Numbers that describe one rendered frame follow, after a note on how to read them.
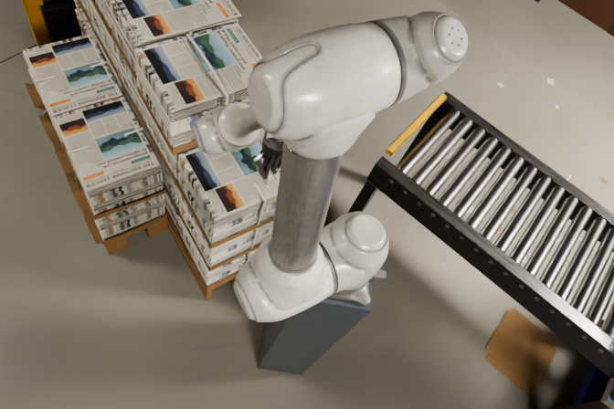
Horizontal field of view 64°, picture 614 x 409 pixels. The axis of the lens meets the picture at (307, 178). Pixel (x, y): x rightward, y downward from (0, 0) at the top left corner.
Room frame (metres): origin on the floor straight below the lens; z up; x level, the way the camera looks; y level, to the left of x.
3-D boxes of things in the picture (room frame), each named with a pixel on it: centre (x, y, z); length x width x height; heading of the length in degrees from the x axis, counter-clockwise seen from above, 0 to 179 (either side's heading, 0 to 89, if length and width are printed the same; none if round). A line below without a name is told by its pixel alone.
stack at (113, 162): (1.04, 0.92, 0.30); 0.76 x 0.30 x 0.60; 50
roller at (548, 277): (1.12, -1.01, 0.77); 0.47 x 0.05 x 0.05; 158
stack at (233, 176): (1.17, 0.55, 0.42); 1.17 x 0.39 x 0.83; 50
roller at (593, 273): (1.07, -1.13, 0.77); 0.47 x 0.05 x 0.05; 158
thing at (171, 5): (1.27, 0.65, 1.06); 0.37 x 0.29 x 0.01; 140
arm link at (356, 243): (0.58, -0.17, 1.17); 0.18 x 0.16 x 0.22; 137
